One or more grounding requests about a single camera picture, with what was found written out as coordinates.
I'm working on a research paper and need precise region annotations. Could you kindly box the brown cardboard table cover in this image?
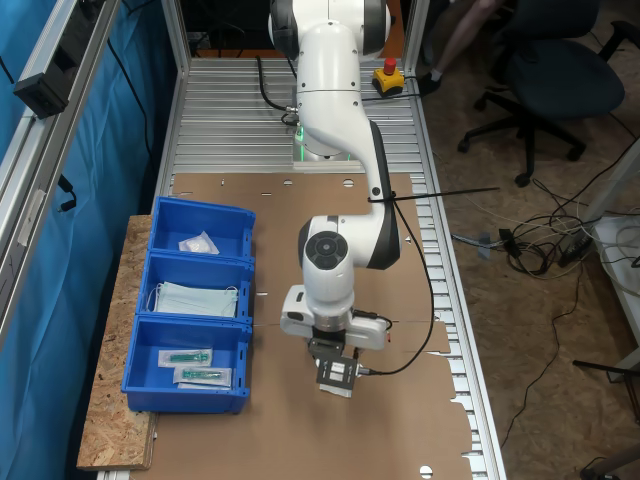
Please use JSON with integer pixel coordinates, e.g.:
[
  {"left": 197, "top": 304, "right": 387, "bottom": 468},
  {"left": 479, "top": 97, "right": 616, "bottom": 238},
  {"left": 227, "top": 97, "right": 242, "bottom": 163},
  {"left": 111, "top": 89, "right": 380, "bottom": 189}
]
[{"left": 134, "top": 172, "right": 474, "bottom": 480}]

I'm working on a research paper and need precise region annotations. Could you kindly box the stack of pale surgical masks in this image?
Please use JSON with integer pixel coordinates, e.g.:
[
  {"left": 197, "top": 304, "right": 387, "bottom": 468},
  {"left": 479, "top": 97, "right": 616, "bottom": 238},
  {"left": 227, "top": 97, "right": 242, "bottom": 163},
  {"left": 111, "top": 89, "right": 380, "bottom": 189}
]
[{"left": 144, "top": 280, "right": 240, "bottom": 319}]

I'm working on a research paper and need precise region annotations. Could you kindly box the blue bin holding surgical masks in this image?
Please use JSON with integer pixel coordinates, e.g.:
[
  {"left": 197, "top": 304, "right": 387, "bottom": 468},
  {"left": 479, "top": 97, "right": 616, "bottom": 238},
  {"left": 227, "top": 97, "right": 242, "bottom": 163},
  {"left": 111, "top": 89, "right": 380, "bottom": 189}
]
[{"left": 135, "top": 249, "right": 256, "bottom": 325}]

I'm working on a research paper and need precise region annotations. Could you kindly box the flat packet with green part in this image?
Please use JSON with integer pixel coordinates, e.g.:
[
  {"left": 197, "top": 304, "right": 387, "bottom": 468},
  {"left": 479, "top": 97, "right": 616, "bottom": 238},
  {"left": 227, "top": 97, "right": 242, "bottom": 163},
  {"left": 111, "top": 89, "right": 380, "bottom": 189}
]
[
  {"left": 158, "top": 348, "right": 214, "bottom": 369},
  {"left": 172, "top": 366, "right": 235, "bottom": 390}
]

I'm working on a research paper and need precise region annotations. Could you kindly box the blue bin holding bagged mask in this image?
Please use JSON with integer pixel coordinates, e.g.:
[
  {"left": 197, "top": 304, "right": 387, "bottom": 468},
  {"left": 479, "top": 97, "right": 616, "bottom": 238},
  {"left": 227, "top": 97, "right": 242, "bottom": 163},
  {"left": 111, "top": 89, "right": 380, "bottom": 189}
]
[{"left": 148, "top": 195, "right": 258, "bottom": 261}]

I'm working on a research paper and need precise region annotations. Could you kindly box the blue bin holding green packets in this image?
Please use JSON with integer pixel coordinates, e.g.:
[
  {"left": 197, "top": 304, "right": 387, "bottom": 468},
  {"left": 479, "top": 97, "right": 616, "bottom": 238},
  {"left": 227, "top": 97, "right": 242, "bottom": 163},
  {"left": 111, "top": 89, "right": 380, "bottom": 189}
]
[{"left": 120, "top": 314, "right": 253, "bottom": 415}]

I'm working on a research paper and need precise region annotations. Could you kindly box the OSB wood board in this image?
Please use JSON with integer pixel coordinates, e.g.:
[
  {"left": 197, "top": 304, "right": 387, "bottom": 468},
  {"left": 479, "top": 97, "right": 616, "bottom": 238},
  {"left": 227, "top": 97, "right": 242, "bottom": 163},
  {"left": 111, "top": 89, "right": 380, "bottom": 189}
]
[{"left": 75, "top": 214, "right": 160, "bottom": 472}]

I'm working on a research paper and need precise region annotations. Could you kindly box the black power adapter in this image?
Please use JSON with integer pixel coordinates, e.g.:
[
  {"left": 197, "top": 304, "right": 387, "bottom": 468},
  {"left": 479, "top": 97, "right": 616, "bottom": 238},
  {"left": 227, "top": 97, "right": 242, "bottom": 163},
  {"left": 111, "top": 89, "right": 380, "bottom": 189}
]
[{"left": 498, "top": 227, "right": 522, "bottom": 259}]

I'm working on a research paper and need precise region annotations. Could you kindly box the black power strip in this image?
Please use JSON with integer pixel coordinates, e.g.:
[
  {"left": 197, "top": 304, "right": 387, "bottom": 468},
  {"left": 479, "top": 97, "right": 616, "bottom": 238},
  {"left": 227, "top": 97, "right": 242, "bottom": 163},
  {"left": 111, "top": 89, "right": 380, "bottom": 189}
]
[{"left": 557, "top": 233, "right": 595, "bottom": 267}]

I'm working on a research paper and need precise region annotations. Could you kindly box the black floor stand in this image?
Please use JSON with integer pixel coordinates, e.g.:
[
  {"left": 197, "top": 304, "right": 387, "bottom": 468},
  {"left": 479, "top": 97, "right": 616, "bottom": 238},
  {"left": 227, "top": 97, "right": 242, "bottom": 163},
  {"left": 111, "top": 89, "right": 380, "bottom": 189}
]
[{"left": 572, "top": 357, "right": 640, "bottom": 385}]

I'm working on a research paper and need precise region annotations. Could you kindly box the yellow emergency stop button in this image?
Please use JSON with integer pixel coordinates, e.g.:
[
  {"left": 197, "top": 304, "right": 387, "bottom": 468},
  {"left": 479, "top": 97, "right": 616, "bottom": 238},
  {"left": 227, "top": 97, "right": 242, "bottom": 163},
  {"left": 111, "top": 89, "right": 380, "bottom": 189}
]
[{"left": 372, "top": 57, "right": 405, "bottom": 99}]

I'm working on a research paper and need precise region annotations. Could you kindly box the black clip on curtain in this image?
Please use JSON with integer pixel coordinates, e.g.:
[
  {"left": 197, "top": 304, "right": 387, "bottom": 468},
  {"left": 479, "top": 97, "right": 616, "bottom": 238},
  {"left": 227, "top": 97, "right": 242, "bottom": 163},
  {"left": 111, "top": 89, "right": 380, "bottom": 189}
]
[{"left": 55, "top": 174, "right": 78, "bottom": 214}]

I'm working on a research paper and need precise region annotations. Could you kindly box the white side table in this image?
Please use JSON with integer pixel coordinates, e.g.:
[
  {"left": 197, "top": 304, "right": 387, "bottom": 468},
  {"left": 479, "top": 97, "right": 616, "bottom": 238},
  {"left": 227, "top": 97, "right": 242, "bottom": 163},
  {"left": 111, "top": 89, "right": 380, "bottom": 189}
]
[{"left": 579, "top": 139, "right": 640, "bottom": 361}]

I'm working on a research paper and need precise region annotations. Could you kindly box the aluminium beam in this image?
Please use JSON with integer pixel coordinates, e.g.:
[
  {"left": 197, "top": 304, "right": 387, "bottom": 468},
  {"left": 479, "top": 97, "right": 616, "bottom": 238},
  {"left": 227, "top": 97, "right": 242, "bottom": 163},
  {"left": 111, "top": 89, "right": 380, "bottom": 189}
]
[{"left": 0, "top": 0, "right": 121, "bottom": 346}]

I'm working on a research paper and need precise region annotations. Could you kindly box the person's leg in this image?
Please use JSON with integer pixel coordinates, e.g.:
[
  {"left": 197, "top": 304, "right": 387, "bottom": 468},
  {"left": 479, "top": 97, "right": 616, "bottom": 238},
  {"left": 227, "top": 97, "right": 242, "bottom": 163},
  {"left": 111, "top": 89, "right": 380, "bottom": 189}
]
[{"left": 417, "top": 0, "right": 501, "bottom": 96}]

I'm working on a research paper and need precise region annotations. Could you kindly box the black box on beam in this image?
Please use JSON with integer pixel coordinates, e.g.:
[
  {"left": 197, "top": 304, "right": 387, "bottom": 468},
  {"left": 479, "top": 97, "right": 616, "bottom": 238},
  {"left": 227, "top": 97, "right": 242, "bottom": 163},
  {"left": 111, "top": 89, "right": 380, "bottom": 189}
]
[{"left": 13, "top": 0, "right": 109, "bottom": 120}]

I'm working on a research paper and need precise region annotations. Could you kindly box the black office chair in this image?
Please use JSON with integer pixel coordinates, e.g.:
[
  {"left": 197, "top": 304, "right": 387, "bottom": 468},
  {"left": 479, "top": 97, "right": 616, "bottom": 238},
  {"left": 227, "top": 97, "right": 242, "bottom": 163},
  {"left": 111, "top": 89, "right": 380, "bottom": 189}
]
[{"left": 457, "top": 0, "right": 626, "bottom": 189}]

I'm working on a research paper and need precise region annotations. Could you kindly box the black chair armrest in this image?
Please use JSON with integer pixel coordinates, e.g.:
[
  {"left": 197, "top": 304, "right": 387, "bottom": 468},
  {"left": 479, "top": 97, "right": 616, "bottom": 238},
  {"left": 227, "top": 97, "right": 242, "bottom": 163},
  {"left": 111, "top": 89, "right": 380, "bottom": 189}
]
[{"left": 597, "top": 19, "right": 640, "bottom": 64}]

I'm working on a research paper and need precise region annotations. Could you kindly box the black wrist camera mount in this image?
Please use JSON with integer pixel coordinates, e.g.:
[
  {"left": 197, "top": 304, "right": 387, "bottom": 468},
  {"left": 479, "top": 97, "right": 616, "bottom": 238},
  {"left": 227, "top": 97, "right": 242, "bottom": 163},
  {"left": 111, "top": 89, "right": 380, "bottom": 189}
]
[{"left": 307, "top": 337, "right": 361, "bottom": 400}]

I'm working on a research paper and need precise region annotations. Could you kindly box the black camera cable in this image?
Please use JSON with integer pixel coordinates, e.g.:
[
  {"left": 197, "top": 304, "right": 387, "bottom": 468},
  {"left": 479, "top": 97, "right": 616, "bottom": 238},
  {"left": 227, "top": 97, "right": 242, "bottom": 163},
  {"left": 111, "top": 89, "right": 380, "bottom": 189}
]
[{"left": 355, "top": 197, "right": 435, "bottom": 376}]

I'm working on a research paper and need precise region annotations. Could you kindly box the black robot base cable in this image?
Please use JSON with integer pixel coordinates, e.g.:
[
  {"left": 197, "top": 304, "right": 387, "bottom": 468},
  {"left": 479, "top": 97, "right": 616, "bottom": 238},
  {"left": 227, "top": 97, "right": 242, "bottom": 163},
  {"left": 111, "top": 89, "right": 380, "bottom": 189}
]
[{"left": 255, "top": 54, "right": 301, "bottom": 127}]

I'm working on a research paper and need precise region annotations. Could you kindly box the aluminium frame post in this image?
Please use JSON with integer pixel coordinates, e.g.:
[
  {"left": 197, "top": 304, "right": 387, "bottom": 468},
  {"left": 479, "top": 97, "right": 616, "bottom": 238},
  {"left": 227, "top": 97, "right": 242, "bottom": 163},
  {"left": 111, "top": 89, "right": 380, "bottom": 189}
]
[{"left": 158, "top": 0, "right": 193, "bottom": 101}]

